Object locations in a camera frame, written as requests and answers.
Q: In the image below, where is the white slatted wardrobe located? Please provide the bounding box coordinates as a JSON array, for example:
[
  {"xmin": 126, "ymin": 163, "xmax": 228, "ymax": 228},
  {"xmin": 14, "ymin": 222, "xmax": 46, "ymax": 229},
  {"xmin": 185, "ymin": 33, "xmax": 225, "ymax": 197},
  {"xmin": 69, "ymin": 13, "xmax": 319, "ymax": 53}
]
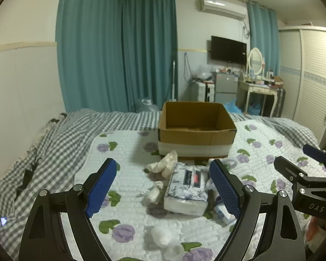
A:
[{"xmin": 278, "ymin": 26, "xmax": 326, "ymax": 145}]

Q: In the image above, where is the floral tissue pack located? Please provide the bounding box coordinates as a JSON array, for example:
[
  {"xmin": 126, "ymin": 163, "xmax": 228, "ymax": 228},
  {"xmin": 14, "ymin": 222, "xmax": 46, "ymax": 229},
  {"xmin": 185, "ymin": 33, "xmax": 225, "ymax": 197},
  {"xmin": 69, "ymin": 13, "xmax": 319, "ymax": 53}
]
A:
[{"xmin": 163, "ymin": 162, "xmax": 210, "ymax": 218}]

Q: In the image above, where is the small blue-white tissue packet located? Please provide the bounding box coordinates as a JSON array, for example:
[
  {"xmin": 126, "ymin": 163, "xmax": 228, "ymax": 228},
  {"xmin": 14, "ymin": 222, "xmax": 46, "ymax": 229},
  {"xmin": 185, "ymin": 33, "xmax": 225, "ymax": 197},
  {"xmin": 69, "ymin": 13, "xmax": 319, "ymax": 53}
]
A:
[{"xmin": 213, "ymin": 196, "xmax": 238, "ymax": 226}]

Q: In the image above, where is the white mop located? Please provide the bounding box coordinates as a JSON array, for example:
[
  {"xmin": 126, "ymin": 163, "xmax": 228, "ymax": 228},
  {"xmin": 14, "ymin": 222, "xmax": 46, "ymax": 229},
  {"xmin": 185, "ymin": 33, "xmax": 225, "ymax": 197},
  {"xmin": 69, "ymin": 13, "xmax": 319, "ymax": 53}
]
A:
[{"xmin": 168, "ymin": 50, "xmax": 179, "ymax": 103}]

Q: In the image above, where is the white vanity table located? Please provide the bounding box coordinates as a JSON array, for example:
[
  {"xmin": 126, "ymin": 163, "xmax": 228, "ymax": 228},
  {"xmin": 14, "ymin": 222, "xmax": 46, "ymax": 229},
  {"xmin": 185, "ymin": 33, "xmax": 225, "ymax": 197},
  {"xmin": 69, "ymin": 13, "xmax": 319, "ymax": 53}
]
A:
[{"xmin": 236, "ymin": 79, "xmax": 285, "ymax": 118}]

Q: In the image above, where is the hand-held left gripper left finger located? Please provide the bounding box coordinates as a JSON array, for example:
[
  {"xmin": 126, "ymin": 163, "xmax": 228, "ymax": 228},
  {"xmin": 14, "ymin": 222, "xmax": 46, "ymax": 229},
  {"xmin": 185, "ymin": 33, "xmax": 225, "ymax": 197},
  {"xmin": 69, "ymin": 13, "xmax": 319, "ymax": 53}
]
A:
[{"xmin": 18, "ymin": 158, "xmax": 117, "ymax": 261}]

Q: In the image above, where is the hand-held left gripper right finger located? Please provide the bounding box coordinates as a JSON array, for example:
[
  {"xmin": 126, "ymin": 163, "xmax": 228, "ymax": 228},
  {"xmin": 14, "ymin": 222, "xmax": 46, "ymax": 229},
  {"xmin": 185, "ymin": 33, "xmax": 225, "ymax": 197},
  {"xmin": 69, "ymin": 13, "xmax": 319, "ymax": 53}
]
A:
[{"xmin": 209, "ymin": 159, "xmax": 307, "ymax": 261}]

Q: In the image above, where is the floral quilted bed mat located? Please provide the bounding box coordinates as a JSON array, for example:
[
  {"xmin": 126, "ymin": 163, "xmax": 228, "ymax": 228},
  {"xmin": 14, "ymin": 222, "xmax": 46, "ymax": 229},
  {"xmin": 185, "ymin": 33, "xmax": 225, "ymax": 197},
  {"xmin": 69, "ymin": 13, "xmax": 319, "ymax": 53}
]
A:
[{"xmin": 74, "ymin": 120, "xmax": 326, "ymax": 261}]

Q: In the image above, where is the clear water jug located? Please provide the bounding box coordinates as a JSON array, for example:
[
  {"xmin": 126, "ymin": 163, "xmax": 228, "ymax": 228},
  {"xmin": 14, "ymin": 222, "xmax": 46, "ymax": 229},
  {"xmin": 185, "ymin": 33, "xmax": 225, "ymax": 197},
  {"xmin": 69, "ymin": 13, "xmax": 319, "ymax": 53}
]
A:
[{"xmin": 135, "ymin": 98, "xmax": 161, "ymax": 113}]

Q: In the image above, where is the teal curtain panel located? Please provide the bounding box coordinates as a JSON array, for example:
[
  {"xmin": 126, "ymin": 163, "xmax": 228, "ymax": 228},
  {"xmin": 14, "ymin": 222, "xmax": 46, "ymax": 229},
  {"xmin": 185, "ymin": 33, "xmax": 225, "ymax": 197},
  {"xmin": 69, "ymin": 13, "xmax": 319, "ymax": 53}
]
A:
[{"xmin": 121, "ymin": 0, "xmax": 179, "ymax": 113}]

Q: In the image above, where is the white suitcase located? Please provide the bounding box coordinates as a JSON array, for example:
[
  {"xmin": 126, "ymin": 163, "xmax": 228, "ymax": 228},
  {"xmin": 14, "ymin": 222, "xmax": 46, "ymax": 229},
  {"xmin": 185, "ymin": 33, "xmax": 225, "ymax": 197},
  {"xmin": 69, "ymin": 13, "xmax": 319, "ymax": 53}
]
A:
[{"xmin": 190, "ymin": 82, "xmax": 216, "ymax": 103}]

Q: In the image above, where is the narrow teal curtain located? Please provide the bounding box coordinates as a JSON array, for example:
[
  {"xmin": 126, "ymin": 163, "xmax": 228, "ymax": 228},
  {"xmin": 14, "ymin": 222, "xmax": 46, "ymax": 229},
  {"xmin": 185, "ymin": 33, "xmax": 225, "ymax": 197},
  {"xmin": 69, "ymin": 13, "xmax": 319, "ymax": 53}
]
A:
[{"xmin": 246, "ymin": 0, "xmax": 281, "ymax": 115}]

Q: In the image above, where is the black cable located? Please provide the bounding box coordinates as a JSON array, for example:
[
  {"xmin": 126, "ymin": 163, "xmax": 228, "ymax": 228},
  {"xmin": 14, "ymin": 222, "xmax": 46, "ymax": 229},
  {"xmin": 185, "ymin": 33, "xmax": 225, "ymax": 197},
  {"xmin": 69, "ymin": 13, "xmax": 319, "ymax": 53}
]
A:
[{"xmin": 15, "ymin": 154, "xmax": 43, "ymax": 202}]

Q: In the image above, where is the clear plastic bag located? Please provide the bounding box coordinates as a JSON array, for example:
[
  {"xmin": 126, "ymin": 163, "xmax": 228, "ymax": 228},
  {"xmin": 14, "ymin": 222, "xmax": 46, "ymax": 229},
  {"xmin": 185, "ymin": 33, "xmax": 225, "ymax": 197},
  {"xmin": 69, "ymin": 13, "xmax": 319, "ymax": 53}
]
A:
[{"xmin": 193, "ymin": 65, "xmax": 214, "ymax": 82}]

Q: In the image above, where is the white fluffy ball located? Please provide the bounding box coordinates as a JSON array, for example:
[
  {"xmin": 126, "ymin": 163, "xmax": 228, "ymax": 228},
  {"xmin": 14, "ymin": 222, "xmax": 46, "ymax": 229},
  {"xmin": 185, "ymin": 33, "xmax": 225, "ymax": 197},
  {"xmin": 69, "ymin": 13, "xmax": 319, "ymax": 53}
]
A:
[{"xmin": 150, "ymin": 227, "xmax": 172, "ymax": 247}]

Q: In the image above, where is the clear crumpled plastic wrap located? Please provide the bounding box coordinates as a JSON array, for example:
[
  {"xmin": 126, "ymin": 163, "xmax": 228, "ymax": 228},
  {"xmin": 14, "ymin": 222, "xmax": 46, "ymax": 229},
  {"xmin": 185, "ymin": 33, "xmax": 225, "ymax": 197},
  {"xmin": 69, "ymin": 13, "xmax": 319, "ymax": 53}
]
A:
[{"xmin": 164, "ymin": 243, "xmax": 186, "ymax": 261}]

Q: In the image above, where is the black wall television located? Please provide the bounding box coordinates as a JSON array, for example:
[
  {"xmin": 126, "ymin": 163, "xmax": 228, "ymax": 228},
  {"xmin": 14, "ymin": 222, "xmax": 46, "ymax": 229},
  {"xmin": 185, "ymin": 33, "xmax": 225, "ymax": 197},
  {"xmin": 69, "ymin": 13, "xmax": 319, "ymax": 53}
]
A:
[{"xmin": 210, "ymin": 35, "xmax": 247, "ymax": 66}]

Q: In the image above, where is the wide teal curtain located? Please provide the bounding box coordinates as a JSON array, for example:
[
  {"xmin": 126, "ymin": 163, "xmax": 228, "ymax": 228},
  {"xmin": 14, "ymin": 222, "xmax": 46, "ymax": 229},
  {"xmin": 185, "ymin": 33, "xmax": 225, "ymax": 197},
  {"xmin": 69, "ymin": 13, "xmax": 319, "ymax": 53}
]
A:
[{"xmin": 56, "ymin": 0, "xmax": 123, "ymax": 113}]

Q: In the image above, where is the small grey fridge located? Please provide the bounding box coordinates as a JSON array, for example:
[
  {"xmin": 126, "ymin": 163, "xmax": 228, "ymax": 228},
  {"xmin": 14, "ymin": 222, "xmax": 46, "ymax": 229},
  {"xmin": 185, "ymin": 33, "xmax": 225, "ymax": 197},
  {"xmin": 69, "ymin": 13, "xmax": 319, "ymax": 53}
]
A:
[{"xmin": 212, "ymin": 72, "xmax": 238, "ymax": 105}]

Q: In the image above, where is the white oval mirror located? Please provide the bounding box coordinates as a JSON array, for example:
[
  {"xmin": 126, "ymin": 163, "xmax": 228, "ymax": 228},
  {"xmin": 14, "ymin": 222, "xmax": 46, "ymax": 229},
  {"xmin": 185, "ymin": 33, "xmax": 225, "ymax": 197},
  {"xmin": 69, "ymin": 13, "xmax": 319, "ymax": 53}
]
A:
[{"xmin": 247, "ymin": 47, "xmax": 264, "ymax": 77}]

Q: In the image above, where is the blue plastic bag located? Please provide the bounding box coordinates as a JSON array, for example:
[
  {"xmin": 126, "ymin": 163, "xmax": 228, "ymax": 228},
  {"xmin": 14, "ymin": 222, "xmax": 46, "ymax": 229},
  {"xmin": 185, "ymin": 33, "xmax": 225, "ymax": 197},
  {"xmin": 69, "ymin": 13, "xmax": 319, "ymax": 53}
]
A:
[{"xmin": 224, "ymin": 99, "xmax": 243, "ymax": 114}]

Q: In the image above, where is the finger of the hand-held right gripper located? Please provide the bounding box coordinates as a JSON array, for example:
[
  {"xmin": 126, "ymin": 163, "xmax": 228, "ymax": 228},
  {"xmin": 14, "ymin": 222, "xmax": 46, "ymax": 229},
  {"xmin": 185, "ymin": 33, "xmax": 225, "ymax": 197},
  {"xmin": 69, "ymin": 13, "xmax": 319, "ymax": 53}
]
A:
[
  {"xmin": 302, "ymin": 144, "xmax": 326, "ymax": 179},
  {"xmin": 273, "ymin": 156, "xmax": 309, "ymax": 189}
]

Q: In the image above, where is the brown cardboard box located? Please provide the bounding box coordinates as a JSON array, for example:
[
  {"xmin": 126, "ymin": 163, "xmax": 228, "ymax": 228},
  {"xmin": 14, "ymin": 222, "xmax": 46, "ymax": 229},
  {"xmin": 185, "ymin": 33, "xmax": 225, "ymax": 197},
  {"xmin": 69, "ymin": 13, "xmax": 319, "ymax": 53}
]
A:
[{"xmin": 158, "ymin": 101, "xmax": 237, "ymax": 161}]

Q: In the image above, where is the white air conditioner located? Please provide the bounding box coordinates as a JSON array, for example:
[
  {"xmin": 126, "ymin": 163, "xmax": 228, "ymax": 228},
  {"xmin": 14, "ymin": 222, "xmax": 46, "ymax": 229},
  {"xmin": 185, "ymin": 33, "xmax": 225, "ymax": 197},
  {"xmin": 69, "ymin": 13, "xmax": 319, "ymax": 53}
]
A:
[{"xmin": 197, "ymin": 0, "xmax": 247, "ymax": 21}]

